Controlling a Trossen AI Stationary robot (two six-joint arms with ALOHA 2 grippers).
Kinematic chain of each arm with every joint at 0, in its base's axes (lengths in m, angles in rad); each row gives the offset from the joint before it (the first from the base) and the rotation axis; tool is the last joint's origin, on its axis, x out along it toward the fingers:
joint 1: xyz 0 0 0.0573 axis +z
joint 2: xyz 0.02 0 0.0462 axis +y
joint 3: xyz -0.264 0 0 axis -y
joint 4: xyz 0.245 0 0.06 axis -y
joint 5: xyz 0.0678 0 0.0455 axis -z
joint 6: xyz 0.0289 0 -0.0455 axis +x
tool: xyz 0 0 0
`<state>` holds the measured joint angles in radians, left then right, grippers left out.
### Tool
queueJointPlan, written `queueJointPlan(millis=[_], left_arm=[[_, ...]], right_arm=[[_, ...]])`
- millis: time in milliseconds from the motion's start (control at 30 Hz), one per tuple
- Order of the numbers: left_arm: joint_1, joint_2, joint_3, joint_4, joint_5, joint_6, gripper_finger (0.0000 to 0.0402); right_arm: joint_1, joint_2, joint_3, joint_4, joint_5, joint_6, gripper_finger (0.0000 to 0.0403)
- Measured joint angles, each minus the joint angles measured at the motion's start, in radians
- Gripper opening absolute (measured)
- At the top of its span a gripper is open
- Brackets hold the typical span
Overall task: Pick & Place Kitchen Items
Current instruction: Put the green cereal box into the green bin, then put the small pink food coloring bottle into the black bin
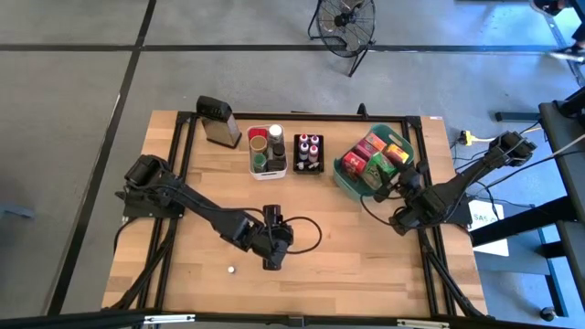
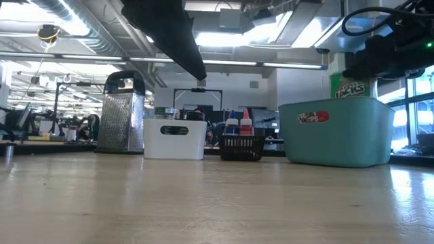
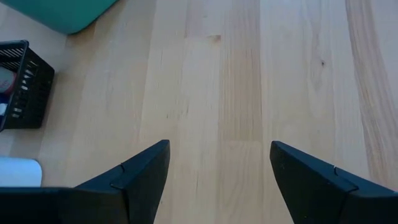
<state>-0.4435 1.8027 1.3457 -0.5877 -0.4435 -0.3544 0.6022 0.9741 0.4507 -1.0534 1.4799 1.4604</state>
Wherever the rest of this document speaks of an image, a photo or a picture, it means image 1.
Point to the green Apple Jacks cereal box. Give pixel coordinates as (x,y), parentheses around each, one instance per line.
(377,168)

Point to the grey metal floor bar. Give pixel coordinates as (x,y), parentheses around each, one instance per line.
(516,116)

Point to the white-lidded spice jar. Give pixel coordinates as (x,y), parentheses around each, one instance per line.
(275,132)

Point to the red-tipped squeeze bottle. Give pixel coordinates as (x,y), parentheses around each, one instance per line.
(303,138)

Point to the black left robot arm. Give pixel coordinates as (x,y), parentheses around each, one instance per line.
(192,205)

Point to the black floor fan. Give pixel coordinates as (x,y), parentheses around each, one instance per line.
(342,19)

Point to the teal plastic bin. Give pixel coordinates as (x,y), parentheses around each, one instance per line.
(349,187)

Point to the black aluminium table frame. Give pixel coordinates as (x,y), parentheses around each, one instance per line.
(320,117)

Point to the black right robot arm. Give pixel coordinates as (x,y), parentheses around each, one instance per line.
(466,187)

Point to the dark rectangular box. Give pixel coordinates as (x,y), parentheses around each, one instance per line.
(276,165)

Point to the purple-tipped squeeze bottle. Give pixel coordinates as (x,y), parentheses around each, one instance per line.
(314,140)

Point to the pink Raisin Bran cereal box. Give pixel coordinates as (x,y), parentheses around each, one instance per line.
(365,148)

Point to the yellow power strip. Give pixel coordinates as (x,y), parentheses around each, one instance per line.
(467,137)

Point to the small black camera box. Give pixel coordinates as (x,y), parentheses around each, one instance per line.
(296,321)

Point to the black workbench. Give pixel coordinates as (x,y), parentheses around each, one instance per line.
(566,183)

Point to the smoked paprika tin red lid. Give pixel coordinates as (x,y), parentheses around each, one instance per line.
(257,132)

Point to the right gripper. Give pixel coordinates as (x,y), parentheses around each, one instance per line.
(413,180)

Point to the pink-tipped squeeze bottle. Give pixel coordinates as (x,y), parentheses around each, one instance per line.
(313,153)

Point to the orange cereal box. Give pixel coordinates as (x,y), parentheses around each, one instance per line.
(375,141)

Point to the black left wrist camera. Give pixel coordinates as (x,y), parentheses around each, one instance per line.
(272,213)

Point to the white paper sign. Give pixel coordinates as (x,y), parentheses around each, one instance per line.
(489,215)

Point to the small black clamp post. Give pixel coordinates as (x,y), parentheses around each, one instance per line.
(362,110)

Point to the blue-grey metal cart frame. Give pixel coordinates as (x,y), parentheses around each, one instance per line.
(512,265)

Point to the black slotted plastic basket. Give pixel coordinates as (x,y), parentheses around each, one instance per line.
(307,170)

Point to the red patterned tin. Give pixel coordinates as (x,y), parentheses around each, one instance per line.
(354,164)

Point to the blue-tipped squeeze bottle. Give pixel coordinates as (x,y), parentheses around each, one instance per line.
(303,151)

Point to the black overhead crossbar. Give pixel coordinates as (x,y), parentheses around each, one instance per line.
(68,320)

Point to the black-lidded herb jar green label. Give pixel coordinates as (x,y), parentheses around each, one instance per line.
(279,150)

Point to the person's shoe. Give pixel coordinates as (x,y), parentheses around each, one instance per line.
(569,55)
(548,5)

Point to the yellow Corn Pops cereal box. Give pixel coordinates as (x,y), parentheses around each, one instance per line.
(396,153)

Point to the white plastic bin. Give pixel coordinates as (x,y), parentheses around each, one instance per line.
(269,176)

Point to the silver frame bracket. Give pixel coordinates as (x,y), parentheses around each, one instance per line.
(422,323)
(169,318)

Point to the black caster wheel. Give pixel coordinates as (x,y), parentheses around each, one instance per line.
(547,314)

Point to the green-lidded oregano glass jar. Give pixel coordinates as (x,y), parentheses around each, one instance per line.
(259,161)

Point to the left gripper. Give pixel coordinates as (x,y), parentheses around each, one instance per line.
(274,242)

